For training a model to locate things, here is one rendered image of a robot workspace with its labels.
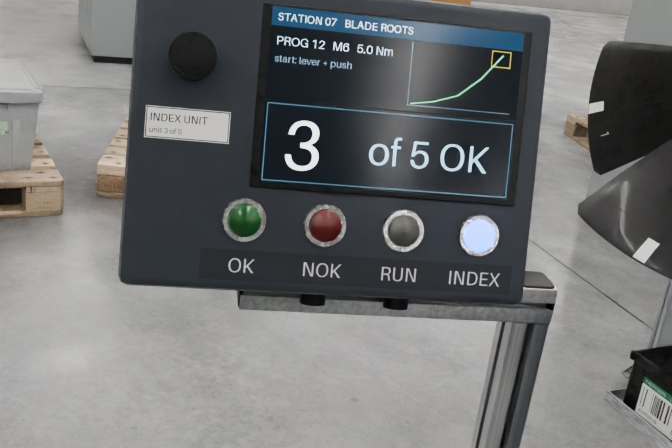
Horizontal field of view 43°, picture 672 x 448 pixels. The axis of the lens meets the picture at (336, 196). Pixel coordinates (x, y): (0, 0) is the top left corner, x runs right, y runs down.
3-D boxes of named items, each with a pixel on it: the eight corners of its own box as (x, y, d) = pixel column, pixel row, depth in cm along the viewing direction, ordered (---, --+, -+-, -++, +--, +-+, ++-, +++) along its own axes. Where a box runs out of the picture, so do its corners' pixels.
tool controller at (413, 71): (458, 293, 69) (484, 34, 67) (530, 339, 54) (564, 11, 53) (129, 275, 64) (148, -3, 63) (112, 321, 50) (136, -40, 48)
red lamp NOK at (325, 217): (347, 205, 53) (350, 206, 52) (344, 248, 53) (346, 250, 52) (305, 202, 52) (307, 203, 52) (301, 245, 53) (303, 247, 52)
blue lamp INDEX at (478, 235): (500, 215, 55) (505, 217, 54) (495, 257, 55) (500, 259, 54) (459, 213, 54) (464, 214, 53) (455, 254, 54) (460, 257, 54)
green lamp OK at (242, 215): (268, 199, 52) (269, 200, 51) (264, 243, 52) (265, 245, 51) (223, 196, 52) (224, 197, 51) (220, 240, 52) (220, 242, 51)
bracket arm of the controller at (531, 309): (536, 306, 67) (544, 272, 66) (550, 325, 64) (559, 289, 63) (236, 291, 63) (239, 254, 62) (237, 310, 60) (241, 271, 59)
